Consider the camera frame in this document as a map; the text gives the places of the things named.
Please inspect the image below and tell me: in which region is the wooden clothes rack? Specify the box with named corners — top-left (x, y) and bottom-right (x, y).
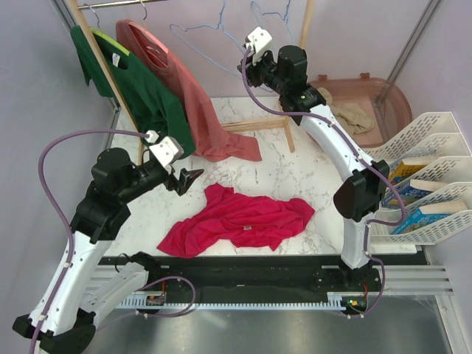
top-left (63, 1), bottom-right (295, 153)

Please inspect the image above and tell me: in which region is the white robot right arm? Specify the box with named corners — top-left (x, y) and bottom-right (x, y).
top-left (238, 44), bottom-right (389, 291)

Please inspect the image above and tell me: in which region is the salmon pink t shirt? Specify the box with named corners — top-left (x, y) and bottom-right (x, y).
top-left (115, 19), bottom-right (262, 162)

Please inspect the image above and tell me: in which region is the blue cover book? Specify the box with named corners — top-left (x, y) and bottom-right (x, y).
top-left (381, 179), bottom-right (447, 209)

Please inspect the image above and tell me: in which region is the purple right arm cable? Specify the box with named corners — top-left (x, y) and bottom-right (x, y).
top-left (241, 47), bottom-right (409, 322)

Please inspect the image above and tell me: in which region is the light blue wire hanger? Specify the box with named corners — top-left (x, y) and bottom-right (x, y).
top-left (169, 1), bottom-right (243, 78)
top-left (250, 0), bottom-right (294, 44)

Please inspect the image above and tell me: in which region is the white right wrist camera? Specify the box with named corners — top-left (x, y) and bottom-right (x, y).
top-left (243, 27), bottom-right (272, 65)

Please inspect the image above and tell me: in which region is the pink translucent laundry basket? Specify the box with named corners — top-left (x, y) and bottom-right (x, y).
top-left (311, 73), bottom-right (413, 148)

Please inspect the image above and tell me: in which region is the light blue book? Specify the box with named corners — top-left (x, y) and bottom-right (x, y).
top-left (391, 199), bottom-right (467, 235)

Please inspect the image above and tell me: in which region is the green t shirt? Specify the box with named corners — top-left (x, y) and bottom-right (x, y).
top-left (70, 26), bottom-right (196, 158)

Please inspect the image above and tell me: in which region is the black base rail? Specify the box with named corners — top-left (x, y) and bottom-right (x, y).
top-left (99, 254), bottom-right (381, 296)

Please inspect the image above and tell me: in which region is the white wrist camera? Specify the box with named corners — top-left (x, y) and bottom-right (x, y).
top-left (145, 131), bottom-right (184, 168)
top-left (243, 27), bottom-right (272, 65)

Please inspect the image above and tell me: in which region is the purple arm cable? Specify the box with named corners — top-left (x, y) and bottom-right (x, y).
top-left (241, 47), bottom-right (409, 322)
top-left (31, 129), bottom-right (150, 354)

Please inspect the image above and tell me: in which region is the magenta t shirt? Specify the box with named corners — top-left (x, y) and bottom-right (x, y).
top-left (157, 184), bottom-right (316, 259)

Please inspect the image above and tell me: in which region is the white slotted cable duct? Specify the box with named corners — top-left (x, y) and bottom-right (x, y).
top-left (117, 291), bottom-right (367, 311)

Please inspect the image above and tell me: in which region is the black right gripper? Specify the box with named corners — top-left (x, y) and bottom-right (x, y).
top-left (237, 48), bottom-right (287, 96)

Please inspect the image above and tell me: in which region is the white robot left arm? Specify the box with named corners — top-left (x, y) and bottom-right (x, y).
top-left (13, 147), bottom-right (203, 353)

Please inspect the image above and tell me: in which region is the yellow blue book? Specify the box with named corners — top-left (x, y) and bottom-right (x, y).
top-left (389, 156), bottom-right (439, 184)

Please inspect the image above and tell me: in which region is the white plastic file organizer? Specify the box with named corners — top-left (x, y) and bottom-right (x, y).
top-left (368, 112), bottom-right (471, 246)

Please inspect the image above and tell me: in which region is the silver hanger under green shirt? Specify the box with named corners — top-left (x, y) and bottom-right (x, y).
top-left (87, 4), bottom-right (101, 30)

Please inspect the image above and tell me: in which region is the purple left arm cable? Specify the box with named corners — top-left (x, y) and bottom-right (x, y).
top-left (31, 129), bottom-right (150, 354)

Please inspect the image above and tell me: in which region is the beige crumpled garment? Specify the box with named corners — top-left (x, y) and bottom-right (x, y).
top-left (317, 87), bottom-right (375, 136)

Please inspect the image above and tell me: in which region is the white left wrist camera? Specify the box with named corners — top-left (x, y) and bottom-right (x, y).
top-left (145, 131), bottom-right (184, 168)

